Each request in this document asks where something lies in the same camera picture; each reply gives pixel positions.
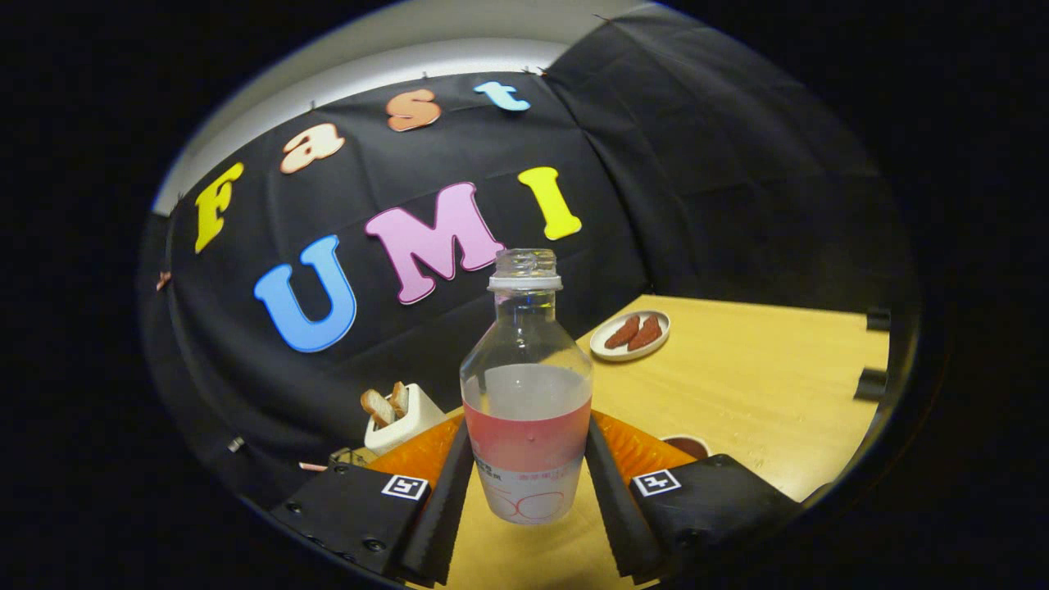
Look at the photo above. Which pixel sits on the black backdrop cloth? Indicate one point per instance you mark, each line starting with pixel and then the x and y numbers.
pixel 697 164

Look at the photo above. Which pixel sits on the toast slice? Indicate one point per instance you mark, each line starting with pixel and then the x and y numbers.
pixel 399 399
pixel 377 407

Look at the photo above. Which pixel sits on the small white plate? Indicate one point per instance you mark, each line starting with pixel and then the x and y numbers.
pixel 602 351

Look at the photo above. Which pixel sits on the black table clamp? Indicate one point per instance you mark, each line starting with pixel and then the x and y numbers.
pixel 878 319
pixel 871 384

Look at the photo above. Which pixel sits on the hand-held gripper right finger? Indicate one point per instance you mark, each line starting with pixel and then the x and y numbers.
pixel 615 516

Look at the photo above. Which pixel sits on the pink clip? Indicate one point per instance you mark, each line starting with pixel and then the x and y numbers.
pixel 163 281

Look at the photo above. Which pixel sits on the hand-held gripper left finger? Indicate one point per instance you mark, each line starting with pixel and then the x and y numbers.
pixel 442 516

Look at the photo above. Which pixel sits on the white toaster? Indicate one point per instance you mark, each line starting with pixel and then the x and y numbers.
pixel 418 422

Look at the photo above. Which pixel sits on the red sausage piece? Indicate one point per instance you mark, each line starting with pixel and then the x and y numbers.
pixel 623 332
pixel 646 333

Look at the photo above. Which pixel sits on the wooden table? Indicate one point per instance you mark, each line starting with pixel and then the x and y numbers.
pixel 737 393

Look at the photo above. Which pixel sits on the clear juice bottle pink label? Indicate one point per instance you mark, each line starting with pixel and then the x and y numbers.
pixel 524 410

